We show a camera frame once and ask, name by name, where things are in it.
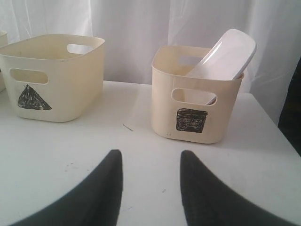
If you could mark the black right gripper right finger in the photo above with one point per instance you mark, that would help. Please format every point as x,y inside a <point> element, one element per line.
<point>207,201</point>

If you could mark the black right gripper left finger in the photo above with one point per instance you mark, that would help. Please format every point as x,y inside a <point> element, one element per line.
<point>95,201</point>

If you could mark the white square plate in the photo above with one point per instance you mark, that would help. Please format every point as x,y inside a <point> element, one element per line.
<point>228,58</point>

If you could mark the cream bin with square mark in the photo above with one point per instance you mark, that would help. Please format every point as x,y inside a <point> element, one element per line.
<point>189,109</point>

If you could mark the dark object at right edge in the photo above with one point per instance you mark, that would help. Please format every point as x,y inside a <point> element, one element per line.
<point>290,118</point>

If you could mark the cream bin with triangle mark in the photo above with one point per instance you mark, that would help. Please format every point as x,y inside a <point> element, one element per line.
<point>53,77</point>

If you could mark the white backdrop curtain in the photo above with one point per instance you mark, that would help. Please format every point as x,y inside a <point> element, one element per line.
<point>135,29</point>

